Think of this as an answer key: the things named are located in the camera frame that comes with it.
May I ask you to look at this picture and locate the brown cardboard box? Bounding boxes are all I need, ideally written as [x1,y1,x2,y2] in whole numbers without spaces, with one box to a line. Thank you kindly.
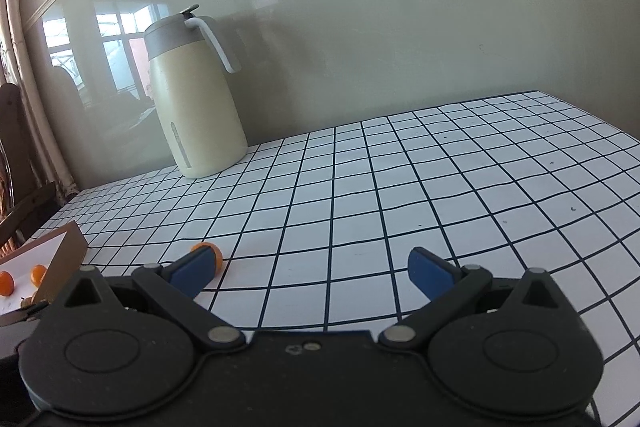
[0,221,88,315]

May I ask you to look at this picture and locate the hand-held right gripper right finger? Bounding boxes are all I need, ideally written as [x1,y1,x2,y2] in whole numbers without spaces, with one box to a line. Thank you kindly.
[378,247,581,353]

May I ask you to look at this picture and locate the wooden chair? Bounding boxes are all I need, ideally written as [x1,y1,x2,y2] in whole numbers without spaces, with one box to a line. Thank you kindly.
[0,82,61,258]

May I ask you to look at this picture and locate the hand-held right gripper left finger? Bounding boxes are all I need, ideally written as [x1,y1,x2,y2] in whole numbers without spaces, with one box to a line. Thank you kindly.
[50,246,247,353]

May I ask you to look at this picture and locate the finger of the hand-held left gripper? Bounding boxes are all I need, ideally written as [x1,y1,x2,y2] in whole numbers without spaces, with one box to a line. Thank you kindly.
[0,301,51,327]

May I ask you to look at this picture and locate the cream thermos jug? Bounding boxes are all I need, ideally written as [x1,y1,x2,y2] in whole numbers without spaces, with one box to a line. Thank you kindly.
[143,4,248,179]

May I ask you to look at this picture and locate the checkered white tablecloth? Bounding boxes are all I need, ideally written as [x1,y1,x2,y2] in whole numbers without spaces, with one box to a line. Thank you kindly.
[30,91,640,427]

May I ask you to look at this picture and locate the beige curtain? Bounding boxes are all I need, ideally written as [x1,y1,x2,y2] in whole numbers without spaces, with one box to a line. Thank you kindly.
[0,0,78,202]

